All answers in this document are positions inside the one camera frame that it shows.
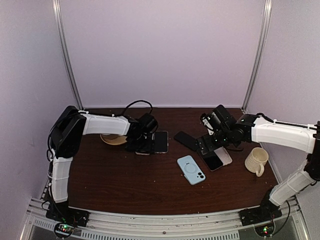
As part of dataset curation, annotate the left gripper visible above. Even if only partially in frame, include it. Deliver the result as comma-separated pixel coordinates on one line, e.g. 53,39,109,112
127,135,155,155

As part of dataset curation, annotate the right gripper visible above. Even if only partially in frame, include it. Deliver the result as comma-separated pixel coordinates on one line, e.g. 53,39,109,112
197,128,233,155

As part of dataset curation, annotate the white phone case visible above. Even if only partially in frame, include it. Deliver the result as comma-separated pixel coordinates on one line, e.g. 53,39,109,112
214,147,233,166

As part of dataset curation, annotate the purple phone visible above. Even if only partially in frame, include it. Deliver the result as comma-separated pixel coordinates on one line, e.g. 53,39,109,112
201,152,224,172

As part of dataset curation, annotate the black phone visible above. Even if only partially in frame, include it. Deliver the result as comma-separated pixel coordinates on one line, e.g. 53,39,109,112
173,131,199,151

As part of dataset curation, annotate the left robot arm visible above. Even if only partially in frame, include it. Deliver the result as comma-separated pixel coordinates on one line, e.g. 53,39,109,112
47,105,158,222

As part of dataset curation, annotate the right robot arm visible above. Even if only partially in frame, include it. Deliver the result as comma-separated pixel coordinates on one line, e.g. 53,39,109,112
197,105,320,221

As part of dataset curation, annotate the beige saucer plate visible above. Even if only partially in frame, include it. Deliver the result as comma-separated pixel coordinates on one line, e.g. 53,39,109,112
100,134,127,146

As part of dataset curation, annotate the cream ribbed mug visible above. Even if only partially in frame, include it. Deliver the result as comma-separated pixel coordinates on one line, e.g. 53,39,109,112
244,147,269,177

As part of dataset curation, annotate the right round status board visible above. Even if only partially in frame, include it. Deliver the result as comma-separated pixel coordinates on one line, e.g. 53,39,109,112
254,223,275,238

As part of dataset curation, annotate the round status board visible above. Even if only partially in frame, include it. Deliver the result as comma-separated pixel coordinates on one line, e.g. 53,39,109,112
53,222,75,238
254,223,275,238

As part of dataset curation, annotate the left round status board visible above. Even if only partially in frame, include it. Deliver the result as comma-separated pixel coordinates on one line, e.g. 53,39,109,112
53,222,75,238

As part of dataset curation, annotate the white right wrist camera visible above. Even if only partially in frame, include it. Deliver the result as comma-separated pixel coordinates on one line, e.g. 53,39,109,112
199,113,214,132

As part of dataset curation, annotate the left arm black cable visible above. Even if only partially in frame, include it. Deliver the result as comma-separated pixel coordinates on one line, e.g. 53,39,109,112
123,99,154,118

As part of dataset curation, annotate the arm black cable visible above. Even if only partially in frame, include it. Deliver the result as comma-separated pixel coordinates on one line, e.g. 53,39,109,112
256,112,320,131
123,99,154,118

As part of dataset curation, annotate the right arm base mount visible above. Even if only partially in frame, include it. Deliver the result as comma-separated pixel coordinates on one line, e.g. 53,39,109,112
239,207,283,226

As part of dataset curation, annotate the front aluminium rail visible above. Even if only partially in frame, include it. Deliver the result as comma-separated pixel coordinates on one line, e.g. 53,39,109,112
18,198,311,240

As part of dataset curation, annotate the right aluminium frame post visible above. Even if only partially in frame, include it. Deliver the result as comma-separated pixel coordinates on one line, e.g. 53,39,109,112
241,0,273,113

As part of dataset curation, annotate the aluminium frame post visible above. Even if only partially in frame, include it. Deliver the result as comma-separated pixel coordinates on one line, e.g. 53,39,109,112
52,0,84,110
241,0,273,113

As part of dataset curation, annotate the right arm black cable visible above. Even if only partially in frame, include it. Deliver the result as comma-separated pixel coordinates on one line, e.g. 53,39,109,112
256,112,320,131

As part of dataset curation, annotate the left aluminium frame post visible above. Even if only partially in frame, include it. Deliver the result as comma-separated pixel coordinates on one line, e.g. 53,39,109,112
52,0,84,110

